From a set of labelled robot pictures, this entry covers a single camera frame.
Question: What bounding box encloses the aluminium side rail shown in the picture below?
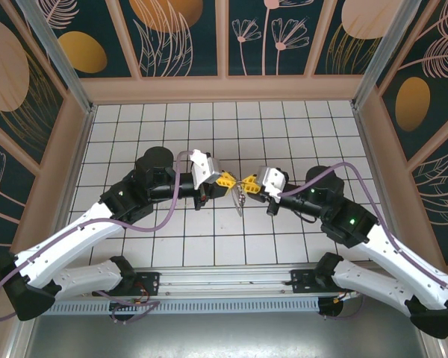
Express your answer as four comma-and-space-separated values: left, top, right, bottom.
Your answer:
352, 106, 410, 264

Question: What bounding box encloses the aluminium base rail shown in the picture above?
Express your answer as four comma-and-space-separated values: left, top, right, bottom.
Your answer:
20, 265, 430, 299

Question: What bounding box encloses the slotted grey cable duct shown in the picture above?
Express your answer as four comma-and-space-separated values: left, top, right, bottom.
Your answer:
52, 297, 320, 316

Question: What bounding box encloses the grey sheet metal panel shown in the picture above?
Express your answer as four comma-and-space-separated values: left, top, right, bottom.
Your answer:
5, 292, 447, 358

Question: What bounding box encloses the aluminium frame post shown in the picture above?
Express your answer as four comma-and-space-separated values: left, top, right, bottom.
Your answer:
350, 0, 432, 111
14, 0, 96, 115

